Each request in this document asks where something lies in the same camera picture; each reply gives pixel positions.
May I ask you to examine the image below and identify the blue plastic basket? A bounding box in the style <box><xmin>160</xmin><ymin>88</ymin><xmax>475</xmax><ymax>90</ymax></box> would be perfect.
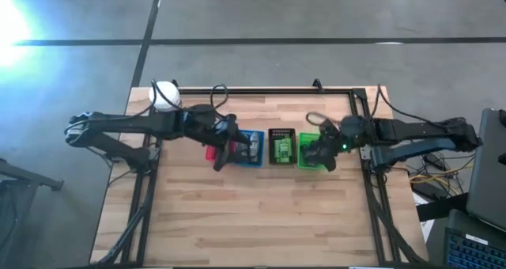
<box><xmin>232</xmin><ymin>129</ymin><xmax>266</xmax><ymax>169</ymax></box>

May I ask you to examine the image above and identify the yellow cable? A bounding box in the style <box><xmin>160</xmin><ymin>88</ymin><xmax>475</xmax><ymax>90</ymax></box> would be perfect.
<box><xmin>409</xmin><ymin>165</ymin><xmax>475</xmax><ymax>185</ymax></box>

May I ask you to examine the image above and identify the black metal rig frame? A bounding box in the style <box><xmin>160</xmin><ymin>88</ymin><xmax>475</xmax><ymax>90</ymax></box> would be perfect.
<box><xmin>94</xmin><ymin>85</ymin><xmax>430</xmax><ymax>267</ymax></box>

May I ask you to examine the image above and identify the black power brick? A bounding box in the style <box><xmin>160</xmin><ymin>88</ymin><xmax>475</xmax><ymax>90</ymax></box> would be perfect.
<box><xmin>421</xmin><ymin>153</ymin><xmax>447</xmax><ymax>172</ymax></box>

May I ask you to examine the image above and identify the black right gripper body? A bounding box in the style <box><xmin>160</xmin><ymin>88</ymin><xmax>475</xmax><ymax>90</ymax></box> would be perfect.
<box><xmin>313</xmin><ymin>122</ymin><xmax>351</xmax><ymax>157</ymax></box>

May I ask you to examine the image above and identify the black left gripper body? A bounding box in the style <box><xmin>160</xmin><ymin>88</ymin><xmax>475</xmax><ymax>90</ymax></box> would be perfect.
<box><xmin>214</xmin><ymin>116</ymin><xmax>251</xmax><ymax>149</ymax></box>

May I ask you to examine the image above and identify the black plastic basket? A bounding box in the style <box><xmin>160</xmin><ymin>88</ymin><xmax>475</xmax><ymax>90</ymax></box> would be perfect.
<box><xmin>267</xmin><ymin>127</ymin><xmax>298</xmax><ymax>166</ymax></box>

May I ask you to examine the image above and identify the green plastic basket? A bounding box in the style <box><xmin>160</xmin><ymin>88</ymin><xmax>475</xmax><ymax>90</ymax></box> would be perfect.
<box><xmin>297</xmin><ymin>131</ymin><xmax>330</xmax><ymax>170</ymax></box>

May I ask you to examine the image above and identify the green shampoo bottle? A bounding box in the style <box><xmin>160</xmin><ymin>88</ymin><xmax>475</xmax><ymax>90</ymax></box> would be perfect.
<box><xmin>283</xmin><ymin>138</ymin><xmax>294</xmax><ymax>163</ymax></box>
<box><xmin>274</xmin><ymin>138</ymin><xmax>285</xmax><ymax>163</ymax></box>

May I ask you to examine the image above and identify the red plastic basket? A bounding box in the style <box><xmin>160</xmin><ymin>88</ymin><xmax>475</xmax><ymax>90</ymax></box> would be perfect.
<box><xmin>204</xmin><ymin>140</ymin><xmax>238</xmax><ymax>162</ymax></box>

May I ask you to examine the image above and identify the blue backlit keyboard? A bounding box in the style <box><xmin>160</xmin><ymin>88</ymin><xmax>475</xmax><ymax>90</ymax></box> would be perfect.
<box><xmin>443</xmin><ymin>225</ymin><xmax>506</xmax><ymax>269</ymax></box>

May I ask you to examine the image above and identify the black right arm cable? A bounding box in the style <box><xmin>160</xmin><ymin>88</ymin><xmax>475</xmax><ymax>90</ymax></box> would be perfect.
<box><xmin>373</xmin><ymin>84</ymin><xmax>450</xmax><ymax>124</ymax></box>

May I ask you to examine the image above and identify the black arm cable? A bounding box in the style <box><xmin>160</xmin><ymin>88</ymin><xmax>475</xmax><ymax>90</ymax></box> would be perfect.
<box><xmin>151</xmin><ymin>78</ymin><xmax>231</xmax><ymax>122</ymax></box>
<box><xmin>373</xmin><ymin>84</ymin><xmax>450</xmax><ymax>124</ymax></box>

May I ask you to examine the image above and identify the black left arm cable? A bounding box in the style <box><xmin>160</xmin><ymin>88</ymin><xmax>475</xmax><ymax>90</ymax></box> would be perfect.
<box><xmin>151</xmin><ymin>78</ymin><xmax>231</xmax><ymax>122</ymax></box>

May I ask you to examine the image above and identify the grey body wash bottle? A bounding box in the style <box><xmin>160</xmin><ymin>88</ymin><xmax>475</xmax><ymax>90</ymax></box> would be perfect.
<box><xmin>248</xmin><ymin>131</ymin><xmax>261</xmax><ymax>160</ymax></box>

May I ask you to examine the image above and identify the grey laptop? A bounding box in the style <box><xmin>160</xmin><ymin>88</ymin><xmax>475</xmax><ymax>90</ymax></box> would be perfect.
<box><xmin>465</xmin><ymin>108</ymin><xmax>506</xmax><ymax>233</ymax></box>

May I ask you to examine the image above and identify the Lysol wipes canister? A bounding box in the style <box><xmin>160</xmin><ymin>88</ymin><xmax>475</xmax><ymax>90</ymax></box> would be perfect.
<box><xmin>148</xmin><ymin>81</ymin><xmax>183</xmax><ymax>112</ymax></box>

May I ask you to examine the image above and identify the black floor stand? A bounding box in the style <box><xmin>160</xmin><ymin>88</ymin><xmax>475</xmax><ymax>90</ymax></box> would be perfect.
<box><xmin>0</xmin><ymin>157</ymin><xmax>65</xmax><ymax>269</ymax></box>

